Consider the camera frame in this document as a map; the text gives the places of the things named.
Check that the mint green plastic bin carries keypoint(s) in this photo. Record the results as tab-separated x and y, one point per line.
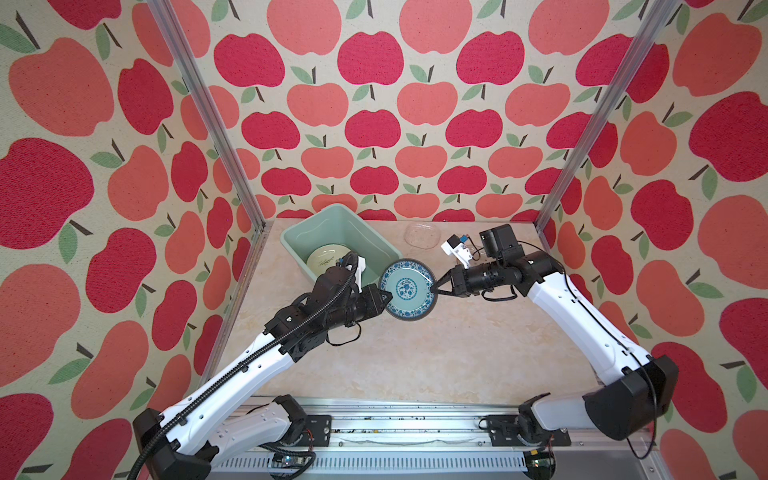
339	225

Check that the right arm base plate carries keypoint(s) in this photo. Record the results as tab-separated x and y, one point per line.
517	431

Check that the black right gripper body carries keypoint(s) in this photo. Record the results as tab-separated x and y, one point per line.
477	279

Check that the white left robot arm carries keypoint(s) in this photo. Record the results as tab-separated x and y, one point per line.
202	431

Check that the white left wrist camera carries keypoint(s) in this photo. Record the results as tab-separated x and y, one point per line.
361	266

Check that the blue green patterned plate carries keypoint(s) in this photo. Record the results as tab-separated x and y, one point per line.
410	282

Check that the cream plate with grass motif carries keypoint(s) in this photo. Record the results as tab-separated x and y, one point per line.
325	257

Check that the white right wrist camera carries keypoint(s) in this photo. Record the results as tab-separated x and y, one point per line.
456	246

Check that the aluminium corner post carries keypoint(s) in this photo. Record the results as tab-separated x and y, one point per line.
173	33
656	19

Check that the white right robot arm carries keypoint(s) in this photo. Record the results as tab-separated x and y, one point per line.
636	388

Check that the left aluminium corner post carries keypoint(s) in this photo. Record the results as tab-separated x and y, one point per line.
173	33

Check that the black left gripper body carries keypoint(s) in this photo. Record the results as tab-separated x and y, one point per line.
362	306

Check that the aluminium front rail frame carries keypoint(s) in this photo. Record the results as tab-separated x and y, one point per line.
402	440

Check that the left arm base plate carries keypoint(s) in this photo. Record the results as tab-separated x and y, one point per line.
312	431

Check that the right aluminium corner post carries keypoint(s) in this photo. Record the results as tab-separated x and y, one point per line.
656	19

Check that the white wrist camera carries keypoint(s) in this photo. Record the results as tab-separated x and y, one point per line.
456	246
361	266

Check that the clear ribbed glass plate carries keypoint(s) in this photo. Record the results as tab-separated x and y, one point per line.
422	236

